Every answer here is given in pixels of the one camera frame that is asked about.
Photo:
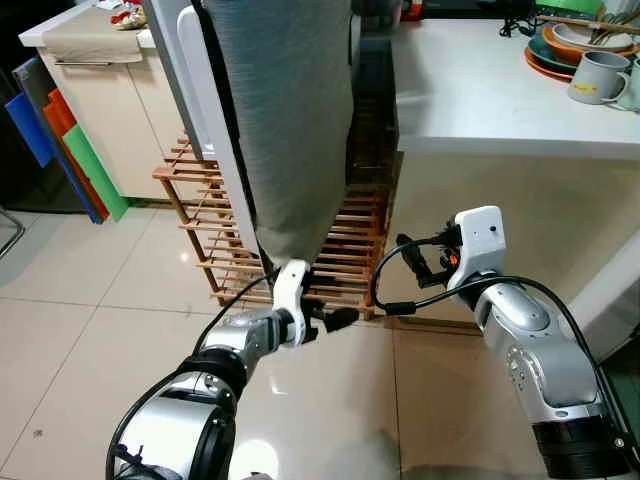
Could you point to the white door frame post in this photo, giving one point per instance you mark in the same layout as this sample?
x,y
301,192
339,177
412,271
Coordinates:
x,y
610,290

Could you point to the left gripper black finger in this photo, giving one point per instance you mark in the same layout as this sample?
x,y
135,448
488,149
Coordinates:
x,y
342,326
340,314

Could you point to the green cutting board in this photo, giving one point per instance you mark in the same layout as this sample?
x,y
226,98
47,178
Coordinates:
x,y
100,180

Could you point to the cream kitchen cabinet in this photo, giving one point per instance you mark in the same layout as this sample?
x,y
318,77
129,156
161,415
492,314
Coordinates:
x,y
130,120

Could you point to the small orange item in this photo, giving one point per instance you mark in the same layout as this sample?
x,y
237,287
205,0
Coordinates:
x,y
451,259

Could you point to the grey ceramic mug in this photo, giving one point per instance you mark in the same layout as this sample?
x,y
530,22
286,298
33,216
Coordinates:
x,y
595,78

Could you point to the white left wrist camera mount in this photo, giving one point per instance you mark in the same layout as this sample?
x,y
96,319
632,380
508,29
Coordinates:
x,y
290,290

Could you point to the grey fridge door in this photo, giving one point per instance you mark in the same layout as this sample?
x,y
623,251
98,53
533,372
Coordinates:
x,y
210,120

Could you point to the beige linen cloth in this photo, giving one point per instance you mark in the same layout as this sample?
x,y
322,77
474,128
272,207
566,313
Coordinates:
x,y
280,120

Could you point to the blue cutting board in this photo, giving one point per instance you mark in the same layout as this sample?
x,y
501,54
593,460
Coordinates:
x,y
28,125

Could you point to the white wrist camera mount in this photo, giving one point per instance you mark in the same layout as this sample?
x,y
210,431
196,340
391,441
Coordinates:
x,y
480,235
290,290

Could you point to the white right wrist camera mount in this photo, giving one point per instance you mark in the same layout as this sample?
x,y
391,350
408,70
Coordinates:
x,y
480,235

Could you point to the white bowl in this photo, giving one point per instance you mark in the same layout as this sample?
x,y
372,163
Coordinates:
x,y
580,35

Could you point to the white kitchen island counter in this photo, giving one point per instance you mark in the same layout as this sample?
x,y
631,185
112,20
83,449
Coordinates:
x,y
520,220

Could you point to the orange bowl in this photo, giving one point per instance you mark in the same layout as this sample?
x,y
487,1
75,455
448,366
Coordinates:
x,y
565,45

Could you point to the orange plate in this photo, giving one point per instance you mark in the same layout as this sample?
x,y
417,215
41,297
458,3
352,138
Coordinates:
x,y
540,68

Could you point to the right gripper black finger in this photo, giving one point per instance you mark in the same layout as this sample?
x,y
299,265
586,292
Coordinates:
x,y
412,260

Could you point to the wooden slatted rack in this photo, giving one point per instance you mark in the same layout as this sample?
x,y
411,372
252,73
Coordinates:
x,y
350,250

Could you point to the colourful snack packets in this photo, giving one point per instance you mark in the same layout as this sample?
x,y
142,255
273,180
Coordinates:
x,y
128,17

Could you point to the orange cutting board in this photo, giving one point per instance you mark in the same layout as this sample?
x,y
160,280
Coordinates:
x,y
62,120

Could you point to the pale green ceramic mug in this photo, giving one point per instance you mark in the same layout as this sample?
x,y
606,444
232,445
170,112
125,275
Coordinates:
x,y
632,90

